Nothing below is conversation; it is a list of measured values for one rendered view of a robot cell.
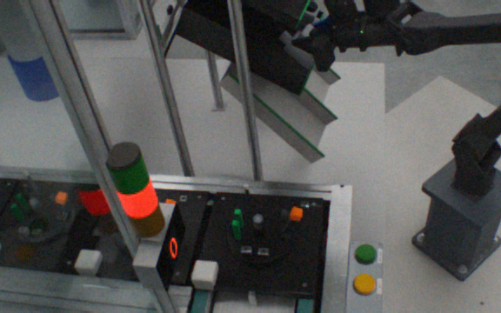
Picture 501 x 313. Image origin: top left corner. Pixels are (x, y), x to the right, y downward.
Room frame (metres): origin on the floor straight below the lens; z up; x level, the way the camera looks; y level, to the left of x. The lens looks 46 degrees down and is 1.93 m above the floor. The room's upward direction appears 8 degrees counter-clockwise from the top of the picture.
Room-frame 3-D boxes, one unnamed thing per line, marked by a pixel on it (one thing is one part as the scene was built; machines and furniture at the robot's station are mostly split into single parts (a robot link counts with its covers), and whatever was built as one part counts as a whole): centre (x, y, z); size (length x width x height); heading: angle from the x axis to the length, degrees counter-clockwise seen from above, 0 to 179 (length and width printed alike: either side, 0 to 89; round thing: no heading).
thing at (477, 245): (0.68, -0.42, 0.96); 0.15 x 0.15 x 0.20; 33
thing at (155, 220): (0.53, 0.17, 1.28); 0.05 x 0.05 x 0.05
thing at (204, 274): (0.62, 0.13, 0.97); 0.05 x 0.05 x 0.04; 75
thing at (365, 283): (0.55, -0.17, 0.96); 0.04 x 0.04 x 0.02
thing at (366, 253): (0.62, -0.19, 0.96); 0.04 x 0.04 x 0.02
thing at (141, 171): (0.53, 0.17, 1.38); 0.05 x 0.05 x 0.05
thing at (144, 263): (0.53, 0.17, 1.29); 0.12 x 0.05 x 0.25; 165
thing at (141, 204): (0.53, 0.17, 1.33); 0.05 x 0.05 x 0.05
